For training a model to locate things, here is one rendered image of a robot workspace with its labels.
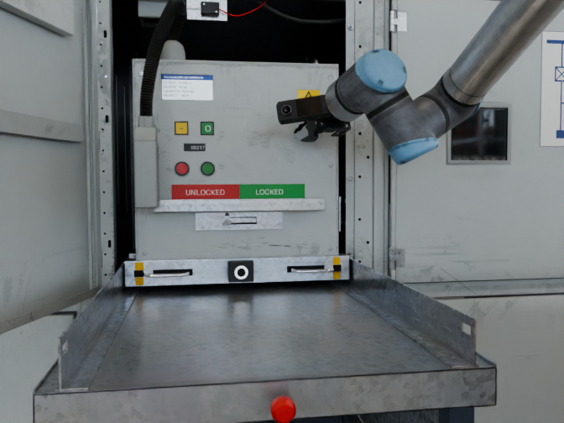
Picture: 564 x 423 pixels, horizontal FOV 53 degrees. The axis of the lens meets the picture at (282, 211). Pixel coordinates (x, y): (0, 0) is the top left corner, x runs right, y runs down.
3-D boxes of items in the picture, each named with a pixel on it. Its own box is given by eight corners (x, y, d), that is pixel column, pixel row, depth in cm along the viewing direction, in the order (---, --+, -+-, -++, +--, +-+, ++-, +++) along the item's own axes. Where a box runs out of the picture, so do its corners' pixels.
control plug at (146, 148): (158, 207, 122) (156, 126, 121) (134, 207, 121) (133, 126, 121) (159, 206, 130) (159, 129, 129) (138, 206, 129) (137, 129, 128)
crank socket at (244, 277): (253, 282, 133) (253, 261, 133) (228, 283, 133) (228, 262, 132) (253, 280, 136) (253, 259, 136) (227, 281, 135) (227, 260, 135)
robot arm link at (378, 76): (386, 101, 101) (357, 53, 101) (351, 125, 113) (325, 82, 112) (420, 81, 106) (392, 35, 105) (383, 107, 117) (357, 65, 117)
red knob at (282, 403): (297, 425, 71) (297, 400, 71) (272, 427, 70) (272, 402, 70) (291, 411, 75) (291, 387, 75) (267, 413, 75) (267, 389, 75)
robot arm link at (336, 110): (337, 113, 112) (331, 68, 114) (326, 122, 116) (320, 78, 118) (375, 115, 116) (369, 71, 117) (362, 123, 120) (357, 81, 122)
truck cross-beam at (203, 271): (349, 279, 140) (349, 255, 140) (124, 286, 132) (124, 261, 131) (344, 276, 145) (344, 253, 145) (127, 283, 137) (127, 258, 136)
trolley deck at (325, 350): (496, 405, 80) (497, 363, 80) (33, 438, 70) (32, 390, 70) (358, 304, 147) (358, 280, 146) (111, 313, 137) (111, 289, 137)
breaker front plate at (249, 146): (338, 262, 139) (338, 65, 137) (137, 267, 132) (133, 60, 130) (336, 261, 141) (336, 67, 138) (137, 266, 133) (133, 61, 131)
